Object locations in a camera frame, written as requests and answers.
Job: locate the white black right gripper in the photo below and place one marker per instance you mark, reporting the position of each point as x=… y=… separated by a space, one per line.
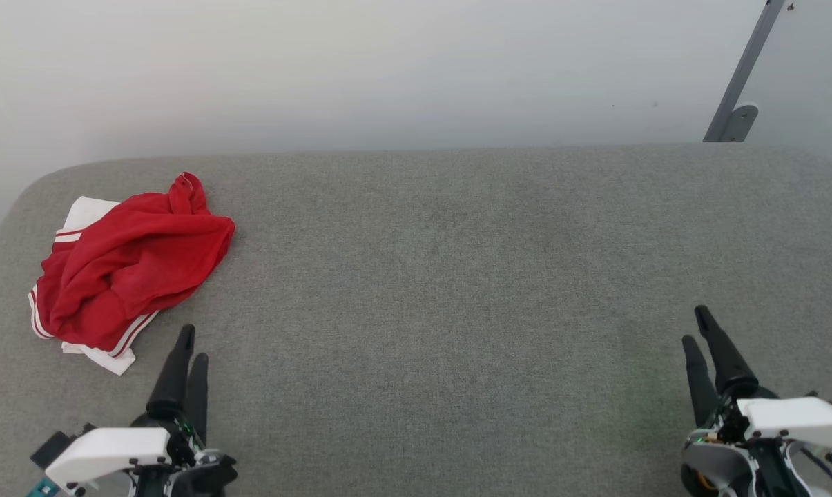
x=792 y=417

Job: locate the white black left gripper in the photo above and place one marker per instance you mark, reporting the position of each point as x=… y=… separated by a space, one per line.
x=108 y=452

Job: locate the red and white t-shirt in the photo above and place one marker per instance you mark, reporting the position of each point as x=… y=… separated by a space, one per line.
x=132 y=262

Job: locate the grey fabric sofa cushion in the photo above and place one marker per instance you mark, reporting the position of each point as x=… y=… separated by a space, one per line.
x=443 y=290

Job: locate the grey metal bracket bar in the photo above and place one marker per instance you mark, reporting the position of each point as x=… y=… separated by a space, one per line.
x=743 y=69

